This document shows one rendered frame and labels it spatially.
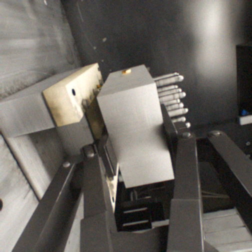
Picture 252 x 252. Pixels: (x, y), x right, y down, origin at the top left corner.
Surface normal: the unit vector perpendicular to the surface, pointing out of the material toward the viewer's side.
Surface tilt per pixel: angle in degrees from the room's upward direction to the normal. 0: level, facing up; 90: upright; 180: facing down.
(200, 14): 90
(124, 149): 89
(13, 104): 90
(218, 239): 90
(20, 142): 0
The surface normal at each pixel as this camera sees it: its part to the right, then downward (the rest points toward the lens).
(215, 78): -0.03, 0.40
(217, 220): -0.25, -0.89
